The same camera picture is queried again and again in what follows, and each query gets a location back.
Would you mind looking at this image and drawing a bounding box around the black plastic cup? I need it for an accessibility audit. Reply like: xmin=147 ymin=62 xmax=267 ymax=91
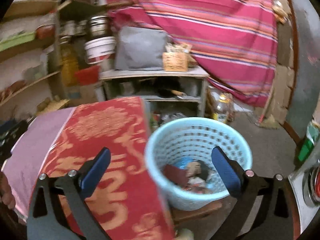
xmin=197 ymin=160 xmax=211 ymax=181

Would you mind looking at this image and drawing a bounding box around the brown paper scrap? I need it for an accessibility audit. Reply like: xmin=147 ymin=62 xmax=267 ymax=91
xmin=186 ymin=161 xmax=201 ymax=178

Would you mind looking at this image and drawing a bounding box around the maroon scouring pad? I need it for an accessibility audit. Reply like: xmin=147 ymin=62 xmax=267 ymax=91
xmin=163 ymin=164 xmax=189 ymax=188

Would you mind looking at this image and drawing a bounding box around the purple table mat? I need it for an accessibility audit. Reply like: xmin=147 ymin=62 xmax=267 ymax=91
xmin=2 ymin=107 xmax=75 ymax=220

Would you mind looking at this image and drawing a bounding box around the yellow egg tray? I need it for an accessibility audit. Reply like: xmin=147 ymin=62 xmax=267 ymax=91
xmin=36 ymin=99 xmax=70 ymax=116

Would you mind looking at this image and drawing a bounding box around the red floral table cloth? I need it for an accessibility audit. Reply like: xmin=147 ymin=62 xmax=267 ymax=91
xmin=41 ymin=97 xmax=174 ymax=239

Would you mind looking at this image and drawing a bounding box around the large yellow oil jug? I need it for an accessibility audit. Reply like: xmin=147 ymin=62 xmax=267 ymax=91
xmin=60 ymin=36 xmax=79 ymax=87

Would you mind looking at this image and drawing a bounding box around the red plastic basin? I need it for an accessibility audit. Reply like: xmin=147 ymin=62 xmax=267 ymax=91
xmin=74 ymin=65 xmax=100 ymax=86

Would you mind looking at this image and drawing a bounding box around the light blue plastic basket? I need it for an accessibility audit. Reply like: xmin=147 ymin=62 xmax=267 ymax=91
xmin=144 ymin=117 xmax=253 ymax=211

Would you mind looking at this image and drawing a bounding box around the white plastic bucket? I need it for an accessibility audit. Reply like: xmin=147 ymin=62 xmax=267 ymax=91
xmin=84 ymin=36 xmax=116 ymax=64

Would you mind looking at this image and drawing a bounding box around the cooking oil bottle on floor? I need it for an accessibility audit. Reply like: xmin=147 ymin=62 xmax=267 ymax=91
xmin=213 ymin=93 xmax=231 ymax=124

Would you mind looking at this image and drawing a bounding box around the steel cooking pot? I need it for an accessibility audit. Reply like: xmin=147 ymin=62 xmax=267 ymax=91
xmin=88 ymin=15 xmax=110 ymax=39

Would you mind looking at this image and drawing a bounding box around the grey fabric cover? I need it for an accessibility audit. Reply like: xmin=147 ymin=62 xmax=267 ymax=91
xmin=114 ymin=26 xmax=170 ymax=71

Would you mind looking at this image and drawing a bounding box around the grey wooden side shelf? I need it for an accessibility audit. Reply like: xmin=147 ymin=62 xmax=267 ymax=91
xmin=99 ymin=66 xmax=209 ymax=117

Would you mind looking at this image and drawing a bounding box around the yellow utensil holder box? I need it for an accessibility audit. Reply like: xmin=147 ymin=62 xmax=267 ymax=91
xmin=162 ymin=43 xmax=192 ymax=72

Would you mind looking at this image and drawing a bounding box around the pink striped blanket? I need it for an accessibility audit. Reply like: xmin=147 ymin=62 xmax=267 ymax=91
xmin=107 ymin=0 xmax=278 ymax=107

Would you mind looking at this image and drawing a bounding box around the wooden wall shelf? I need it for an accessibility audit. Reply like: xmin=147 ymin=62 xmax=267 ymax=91
xmin=1 ymin=0 xmax=66 ymax=120

